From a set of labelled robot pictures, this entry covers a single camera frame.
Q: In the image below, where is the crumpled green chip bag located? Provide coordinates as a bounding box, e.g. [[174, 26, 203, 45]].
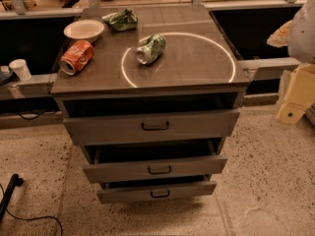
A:
[[101, 8, 138, 31]]

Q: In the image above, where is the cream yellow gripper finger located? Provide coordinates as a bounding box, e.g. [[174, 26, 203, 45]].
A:
[[276, 63, 315, 126]]

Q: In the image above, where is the black cable on floor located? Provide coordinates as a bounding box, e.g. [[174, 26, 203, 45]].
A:
[[0, 184, 64, 236]]

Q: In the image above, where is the grey drawer cabinet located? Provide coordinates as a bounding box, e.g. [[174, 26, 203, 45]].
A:
[[49, 4, 252, 155]]

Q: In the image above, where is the grey middle drawer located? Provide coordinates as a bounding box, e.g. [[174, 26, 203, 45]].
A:
[[83, 139, 227, 183]]

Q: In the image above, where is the grey top drawer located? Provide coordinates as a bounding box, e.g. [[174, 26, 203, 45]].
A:
[[64, 110, 239, 146]]

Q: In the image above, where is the crushed green soda can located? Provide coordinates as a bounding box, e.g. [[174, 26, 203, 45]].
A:
[[136, 34, 166, 65]]

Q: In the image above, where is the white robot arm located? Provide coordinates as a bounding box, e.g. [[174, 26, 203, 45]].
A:
[[267, 0, 315, 126]]

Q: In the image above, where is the dark plate at left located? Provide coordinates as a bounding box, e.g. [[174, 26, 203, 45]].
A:
[[0, 66, 14, 86]]

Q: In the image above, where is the white bowl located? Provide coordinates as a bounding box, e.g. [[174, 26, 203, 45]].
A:
[[64, 20, 104, 43]]

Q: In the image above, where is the crushed orange soda can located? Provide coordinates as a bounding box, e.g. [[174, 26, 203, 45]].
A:
[[59, 40, 94, 76]]

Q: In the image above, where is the white paper cup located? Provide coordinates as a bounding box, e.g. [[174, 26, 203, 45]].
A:
[[9, 59, 32, 81]]

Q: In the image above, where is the grey bottom drawer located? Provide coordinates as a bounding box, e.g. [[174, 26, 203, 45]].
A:
[[96, 175, 217, 204]]

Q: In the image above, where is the grey drawer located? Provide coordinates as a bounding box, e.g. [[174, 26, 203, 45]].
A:
[[64, 110, 239, 146], [83, 139, 227, 183], [96, 175, 217, 204]]

